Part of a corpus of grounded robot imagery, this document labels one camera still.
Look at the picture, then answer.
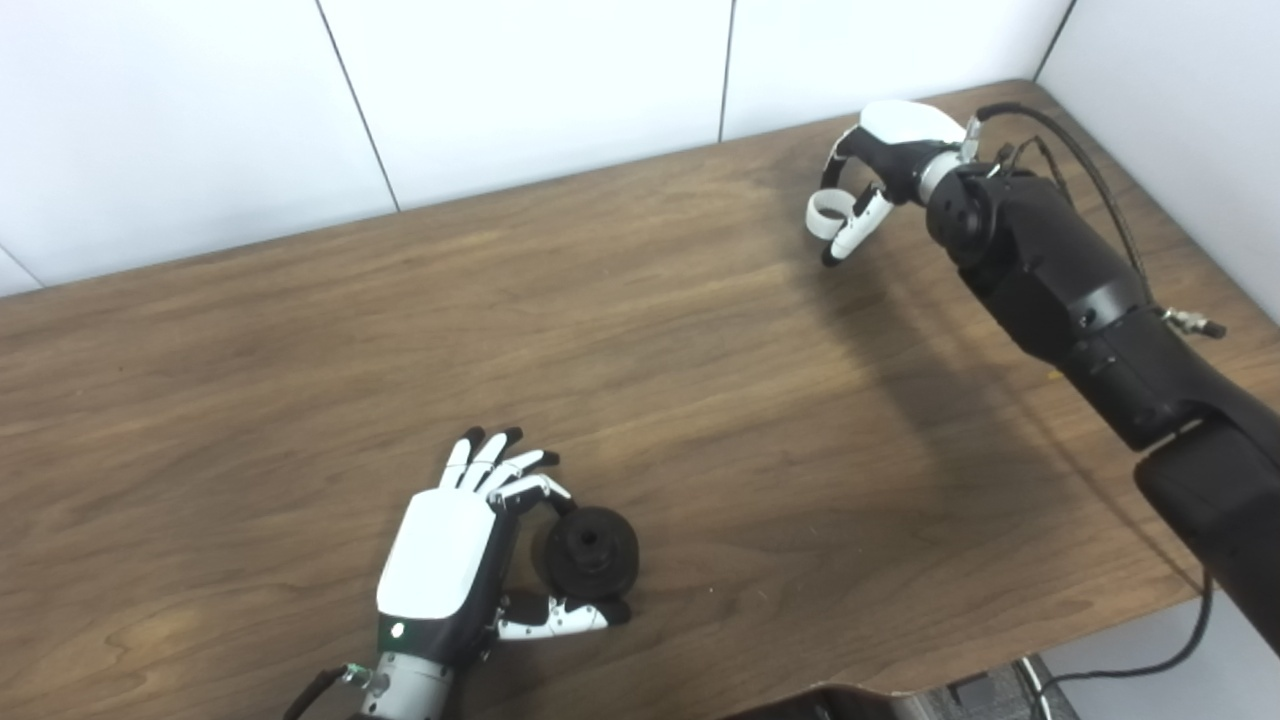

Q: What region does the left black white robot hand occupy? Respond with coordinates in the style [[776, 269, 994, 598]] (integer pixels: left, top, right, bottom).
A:
[[375, 427, 633, 673]]

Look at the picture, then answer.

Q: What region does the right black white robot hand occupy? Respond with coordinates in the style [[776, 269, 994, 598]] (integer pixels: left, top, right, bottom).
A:
[[820, 100, 969, 269]]

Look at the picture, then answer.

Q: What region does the white plastic ring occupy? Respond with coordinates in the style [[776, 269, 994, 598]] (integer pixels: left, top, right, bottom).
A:
[[807, 190, 859, 241]]

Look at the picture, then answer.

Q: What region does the round black plastic part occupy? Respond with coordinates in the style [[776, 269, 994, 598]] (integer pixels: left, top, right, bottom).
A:
[[543, 506, 641, 603]]

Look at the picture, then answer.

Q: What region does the dark robot torso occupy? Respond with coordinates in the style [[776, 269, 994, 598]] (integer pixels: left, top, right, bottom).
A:
[[720, 683, 961, 720]]

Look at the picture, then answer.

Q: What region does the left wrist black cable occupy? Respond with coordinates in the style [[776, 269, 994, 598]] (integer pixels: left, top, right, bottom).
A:
[[283, 665, 387, 720]]

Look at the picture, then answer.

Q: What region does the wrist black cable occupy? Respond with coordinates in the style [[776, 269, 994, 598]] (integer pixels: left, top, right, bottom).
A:
[[975, 102, 1227, 341], [283, 665, 387, 720]]

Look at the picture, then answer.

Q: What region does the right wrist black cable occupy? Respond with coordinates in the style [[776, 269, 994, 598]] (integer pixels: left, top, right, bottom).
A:
[[975, 102, 1227, 341]]

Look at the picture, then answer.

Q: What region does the black floor cable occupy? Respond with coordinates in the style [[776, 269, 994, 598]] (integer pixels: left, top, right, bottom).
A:
[[1030, 570, 1216, 720]]

